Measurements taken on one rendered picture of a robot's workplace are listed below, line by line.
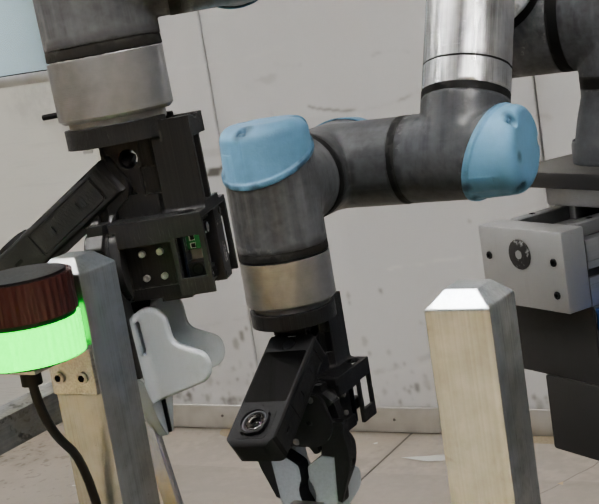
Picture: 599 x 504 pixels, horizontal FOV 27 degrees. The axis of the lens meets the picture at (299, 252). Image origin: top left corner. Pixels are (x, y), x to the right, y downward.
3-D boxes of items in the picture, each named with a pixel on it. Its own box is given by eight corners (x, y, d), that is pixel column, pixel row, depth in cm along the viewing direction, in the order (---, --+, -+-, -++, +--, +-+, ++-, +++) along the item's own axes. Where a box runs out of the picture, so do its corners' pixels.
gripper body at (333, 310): (381, 420, 109) (360, 286, 106) (335, 459, 101) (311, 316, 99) (305, 418, 113) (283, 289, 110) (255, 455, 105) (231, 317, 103)
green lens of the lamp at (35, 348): (30, 341, 76) (23, 306, 75) (108, 340, 73) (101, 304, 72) (-41, 372, 71) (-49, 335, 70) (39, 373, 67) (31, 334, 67)
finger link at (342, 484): (365, 497, 104) (348, 396, 102) (356, 504, 103) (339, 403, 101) (315, 493, 106) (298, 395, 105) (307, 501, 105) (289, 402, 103)
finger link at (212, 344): (233, 423, 84) (205, 291, 83) (150, 435, 85) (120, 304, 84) (243, 408, 87) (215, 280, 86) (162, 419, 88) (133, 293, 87)
